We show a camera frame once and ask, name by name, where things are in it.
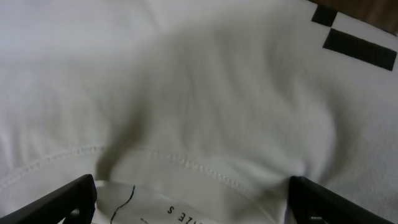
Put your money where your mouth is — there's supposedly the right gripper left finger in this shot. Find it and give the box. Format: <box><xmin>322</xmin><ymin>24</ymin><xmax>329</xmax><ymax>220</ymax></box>
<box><xmin>1</xmin><ymin>174</ymin><xmax>97</xmax><ymax>224</ymax></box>

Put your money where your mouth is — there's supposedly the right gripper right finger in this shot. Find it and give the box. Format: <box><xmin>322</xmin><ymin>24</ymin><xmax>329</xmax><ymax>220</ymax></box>
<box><xmin>288</xmin><ymin>176</ymin><xmax>393</xmax><ymax>224</ymax></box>

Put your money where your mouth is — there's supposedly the white t-shirt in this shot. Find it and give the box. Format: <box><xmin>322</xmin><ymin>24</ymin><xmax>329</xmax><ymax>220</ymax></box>
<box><xmin>1</xmin><ymin>1</ymin><xmax>397</xmax><ymax>223</ymax></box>

